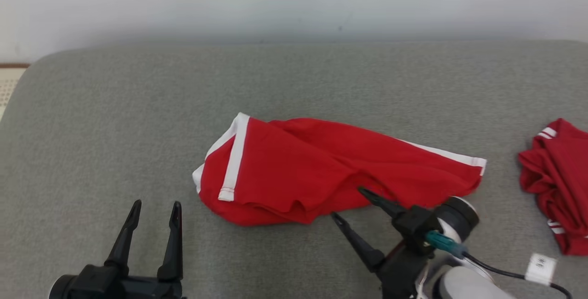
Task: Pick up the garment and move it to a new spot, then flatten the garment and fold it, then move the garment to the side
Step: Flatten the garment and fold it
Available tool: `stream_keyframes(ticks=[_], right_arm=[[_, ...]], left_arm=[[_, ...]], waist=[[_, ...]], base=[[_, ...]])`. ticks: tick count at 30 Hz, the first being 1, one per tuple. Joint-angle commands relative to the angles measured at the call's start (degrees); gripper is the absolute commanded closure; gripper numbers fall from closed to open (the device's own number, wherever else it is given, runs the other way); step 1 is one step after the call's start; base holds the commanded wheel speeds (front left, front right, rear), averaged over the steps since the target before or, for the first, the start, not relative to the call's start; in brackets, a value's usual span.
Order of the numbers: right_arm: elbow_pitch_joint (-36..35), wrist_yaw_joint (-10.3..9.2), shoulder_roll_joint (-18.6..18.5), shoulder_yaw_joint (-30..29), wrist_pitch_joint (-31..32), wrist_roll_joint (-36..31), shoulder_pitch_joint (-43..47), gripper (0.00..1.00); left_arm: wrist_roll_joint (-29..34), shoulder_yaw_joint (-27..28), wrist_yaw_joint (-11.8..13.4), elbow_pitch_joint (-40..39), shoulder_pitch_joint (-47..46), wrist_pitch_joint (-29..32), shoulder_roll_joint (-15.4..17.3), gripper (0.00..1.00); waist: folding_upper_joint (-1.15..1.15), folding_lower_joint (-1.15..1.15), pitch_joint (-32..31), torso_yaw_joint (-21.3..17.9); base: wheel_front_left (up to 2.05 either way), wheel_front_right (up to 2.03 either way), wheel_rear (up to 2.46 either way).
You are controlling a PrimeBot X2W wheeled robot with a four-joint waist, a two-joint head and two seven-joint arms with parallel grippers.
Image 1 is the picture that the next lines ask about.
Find cream woven floor mat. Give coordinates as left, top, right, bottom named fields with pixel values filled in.
left=0, top=68, right=28, bottom=121

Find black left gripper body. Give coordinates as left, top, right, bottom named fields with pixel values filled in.
left=48, top=275, right=187, bottom=299

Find red jersey with number print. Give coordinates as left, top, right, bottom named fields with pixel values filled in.
left=518, top=118, right=588, bottom=257

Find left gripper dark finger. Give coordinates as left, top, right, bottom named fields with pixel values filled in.
left=157, top=201, right=184, bottom=282
left=104, top=199, right=143, bottom=277

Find red shorts with white stripes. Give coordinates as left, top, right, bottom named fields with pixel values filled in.
left=192, top=112, right=487, bottom=227

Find grey fabric sofa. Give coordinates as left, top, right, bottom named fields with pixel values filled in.
left=0, top=39, right=588, bottom=299

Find teal cable connector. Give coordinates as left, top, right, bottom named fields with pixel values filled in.
left=424, top=230, right=469, bottom=259

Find white cable label tag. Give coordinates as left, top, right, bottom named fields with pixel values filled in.
left=525, top=253, right=558, bottom=287

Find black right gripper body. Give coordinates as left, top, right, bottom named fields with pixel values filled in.
left=377, top=197, right=480, bottom=299

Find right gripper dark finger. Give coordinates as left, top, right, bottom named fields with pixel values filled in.
left=330, top=212, right=386, bottom=273
left=357, top=186, right=407, bottom=220

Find black camera cable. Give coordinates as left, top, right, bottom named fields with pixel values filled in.
left=462, top=251, right=575, bottom=299

